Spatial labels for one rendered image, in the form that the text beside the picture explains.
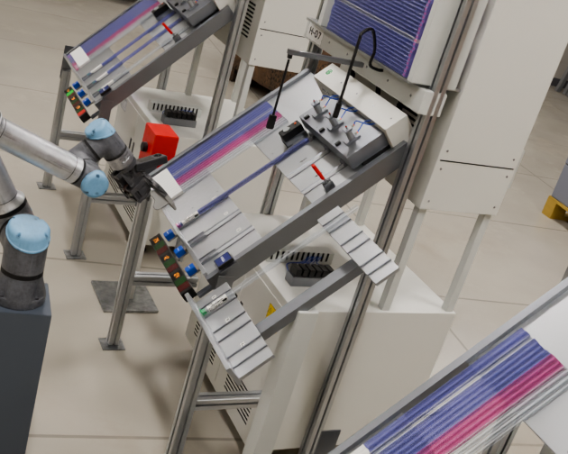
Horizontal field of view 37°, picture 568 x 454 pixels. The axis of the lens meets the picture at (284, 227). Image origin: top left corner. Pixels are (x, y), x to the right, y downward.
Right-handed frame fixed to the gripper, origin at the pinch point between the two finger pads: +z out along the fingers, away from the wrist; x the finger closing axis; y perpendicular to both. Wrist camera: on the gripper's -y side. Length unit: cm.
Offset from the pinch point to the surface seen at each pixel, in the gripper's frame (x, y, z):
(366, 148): 49, -43, 7
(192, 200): -4.9, -10.4, 10.5
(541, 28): 76, -99, 6
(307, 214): 42.8, -17.8, 11.2
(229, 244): 25.0, 0.3, 10.4
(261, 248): 36.5, -2.3, 11.0
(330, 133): 33, -45, 6
